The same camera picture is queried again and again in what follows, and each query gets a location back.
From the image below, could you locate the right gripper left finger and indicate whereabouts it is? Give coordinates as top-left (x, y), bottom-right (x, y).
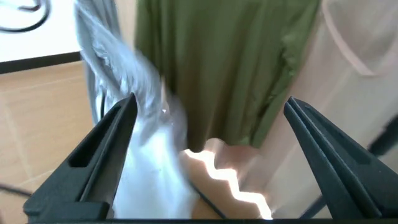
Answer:
top-left (22, 92), bottom-right (139, 220)

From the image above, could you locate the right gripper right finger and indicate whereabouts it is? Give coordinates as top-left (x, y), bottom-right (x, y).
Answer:
top-left (283, 95), bottom-right (398, 219)

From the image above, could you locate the beige curtain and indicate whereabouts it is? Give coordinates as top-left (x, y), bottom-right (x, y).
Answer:
top-left (114, 0), bottom-right (398, 220)

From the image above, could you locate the green long-sleeved shirt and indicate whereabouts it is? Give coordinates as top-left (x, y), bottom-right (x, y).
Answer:
top-left (134, 0), bottom-right (322, 154)

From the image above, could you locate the pale grey garment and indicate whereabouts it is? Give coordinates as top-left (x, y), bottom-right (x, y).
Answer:
top-left (73, 0), bottom-right (200, 220)

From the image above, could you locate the black cable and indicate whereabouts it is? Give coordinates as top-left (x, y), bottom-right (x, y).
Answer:
top-left (0, 0), bottom-right (52, 34)

